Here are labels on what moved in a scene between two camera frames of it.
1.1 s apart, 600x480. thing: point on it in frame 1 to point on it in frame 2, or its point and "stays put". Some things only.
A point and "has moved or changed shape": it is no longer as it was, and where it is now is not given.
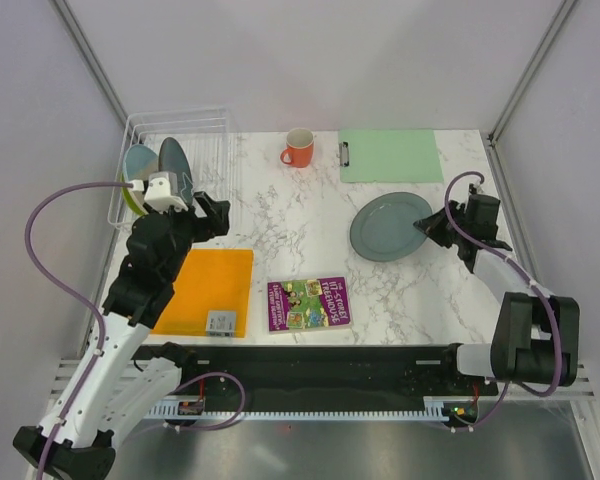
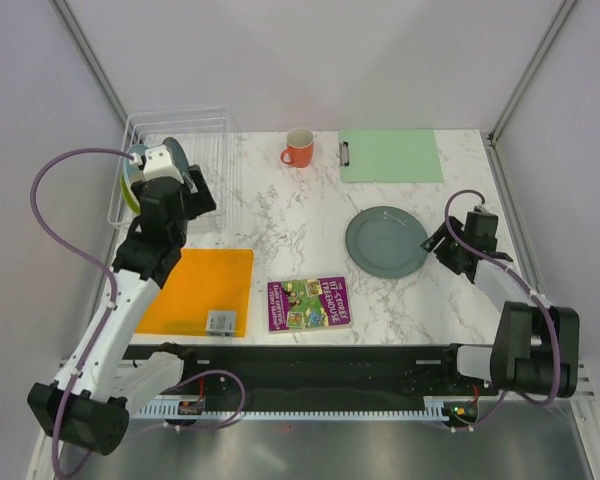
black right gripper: (431, 226) to (440, 251)
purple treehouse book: (308, 304) stays put
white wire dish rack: (203, 134) stays put
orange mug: (298, 152) stays put
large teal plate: (383, 228) has moved or changed shape
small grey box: (221, 323) stays put
